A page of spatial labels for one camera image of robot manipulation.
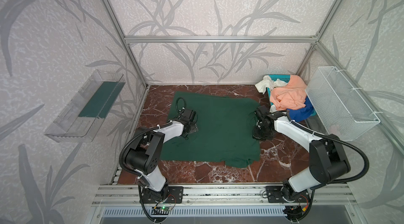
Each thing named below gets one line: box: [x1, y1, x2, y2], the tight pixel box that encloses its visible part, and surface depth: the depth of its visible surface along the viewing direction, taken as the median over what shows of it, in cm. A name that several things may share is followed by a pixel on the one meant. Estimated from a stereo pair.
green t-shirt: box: [160, 90, 261, 169], surface depth 91 cm
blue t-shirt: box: [286, 95, 315, 122], surface depth 92 cm
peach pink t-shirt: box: [269, 74, 307, 111], surface depth 103 cm
